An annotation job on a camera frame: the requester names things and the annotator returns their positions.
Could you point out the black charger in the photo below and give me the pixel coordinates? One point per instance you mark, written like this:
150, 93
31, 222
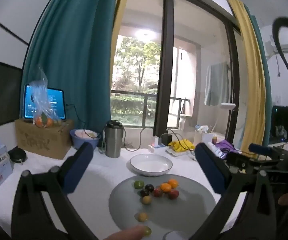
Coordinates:
166, 139

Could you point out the white desk lamp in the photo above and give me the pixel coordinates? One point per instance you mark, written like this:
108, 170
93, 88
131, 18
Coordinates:
227, 105

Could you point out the yellow curtain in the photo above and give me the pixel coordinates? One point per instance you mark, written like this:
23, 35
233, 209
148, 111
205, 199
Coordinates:
251, 80
124, 5

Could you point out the white paper stack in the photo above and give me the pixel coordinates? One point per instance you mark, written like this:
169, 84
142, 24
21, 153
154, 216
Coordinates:
178, 153

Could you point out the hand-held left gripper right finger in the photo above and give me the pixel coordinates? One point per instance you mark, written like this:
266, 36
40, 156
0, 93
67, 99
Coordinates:
208, 167

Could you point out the steel tumbler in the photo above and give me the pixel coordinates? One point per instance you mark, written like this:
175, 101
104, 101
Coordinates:
113, 142

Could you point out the dark purple tomato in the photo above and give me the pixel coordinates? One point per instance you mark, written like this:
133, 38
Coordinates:
144, 193
149, 187

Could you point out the white perforated basket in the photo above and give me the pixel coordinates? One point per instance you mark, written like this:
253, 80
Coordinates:
205, 136

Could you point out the yellow tomato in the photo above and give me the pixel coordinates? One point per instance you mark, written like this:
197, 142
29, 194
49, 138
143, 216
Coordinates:
142, 216
146, 200

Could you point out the cardboard box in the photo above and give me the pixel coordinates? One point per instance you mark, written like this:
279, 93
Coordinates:
44, 140

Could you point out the black round object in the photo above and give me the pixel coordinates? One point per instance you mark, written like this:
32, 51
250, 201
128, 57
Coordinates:
16, 155

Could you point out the person's left hand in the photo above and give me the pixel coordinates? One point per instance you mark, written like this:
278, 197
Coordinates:
126, 233

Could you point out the white plate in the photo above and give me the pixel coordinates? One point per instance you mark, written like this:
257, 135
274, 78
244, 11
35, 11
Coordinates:
151, 165

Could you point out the purple pouch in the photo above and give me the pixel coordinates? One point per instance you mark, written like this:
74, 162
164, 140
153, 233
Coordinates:
227, 145

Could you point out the teal curtain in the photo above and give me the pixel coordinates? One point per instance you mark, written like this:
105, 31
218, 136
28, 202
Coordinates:
266, 92
71, 55

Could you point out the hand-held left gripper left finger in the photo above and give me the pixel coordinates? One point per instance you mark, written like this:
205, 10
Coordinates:
80, 165

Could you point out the white power strip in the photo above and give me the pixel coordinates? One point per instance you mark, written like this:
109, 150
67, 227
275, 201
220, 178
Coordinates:
156, 148

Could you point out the black sliding door frame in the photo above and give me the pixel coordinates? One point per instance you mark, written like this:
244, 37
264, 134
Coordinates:
165, 55

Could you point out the blue plastic basin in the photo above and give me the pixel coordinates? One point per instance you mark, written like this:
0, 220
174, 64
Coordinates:
84, 140

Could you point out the red tomato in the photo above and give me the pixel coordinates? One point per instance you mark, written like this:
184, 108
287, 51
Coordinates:
173, 194
158, 192

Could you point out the grey round mat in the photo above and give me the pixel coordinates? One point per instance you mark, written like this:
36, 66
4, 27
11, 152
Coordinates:
183, 212

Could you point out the white charger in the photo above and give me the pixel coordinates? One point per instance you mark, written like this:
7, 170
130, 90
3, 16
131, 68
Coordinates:
156, 140

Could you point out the hanging pale blue towel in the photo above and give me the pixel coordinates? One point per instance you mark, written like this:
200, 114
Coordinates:
216, 85

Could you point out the green tomato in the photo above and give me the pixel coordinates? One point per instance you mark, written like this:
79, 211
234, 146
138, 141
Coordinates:
138, 184
147, 231

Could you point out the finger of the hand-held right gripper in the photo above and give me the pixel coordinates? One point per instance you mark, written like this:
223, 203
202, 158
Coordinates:
258, 149
237, 158

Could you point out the orange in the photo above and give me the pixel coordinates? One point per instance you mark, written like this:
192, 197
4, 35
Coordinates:
173, 183
165, 187

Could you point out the tablet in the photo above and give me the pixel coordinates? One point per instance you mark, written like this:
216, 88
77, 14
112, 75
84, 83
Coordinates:
56, 102

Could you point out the black monitor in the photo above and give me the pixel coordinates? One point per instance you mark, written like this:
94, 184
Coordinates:
279, 125

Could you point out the balcony railing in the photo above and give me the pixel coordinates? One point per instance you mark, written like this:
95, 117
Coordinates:
134, 93

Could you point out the white tube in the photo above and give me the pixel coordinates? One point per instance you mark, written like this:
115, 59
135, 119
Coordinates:
215, 149

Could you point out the white round object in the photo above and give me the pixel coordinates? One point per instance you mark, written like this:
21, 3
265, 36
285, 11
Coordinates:
176, 236

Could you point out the yellow pikachu bag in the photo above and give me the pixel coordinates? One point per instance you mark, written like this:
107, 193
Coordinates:
181, 145

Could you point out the plastic bag of oranges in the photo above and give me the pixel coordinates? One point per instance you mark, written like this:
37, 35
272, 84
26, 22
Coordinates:
42, 105

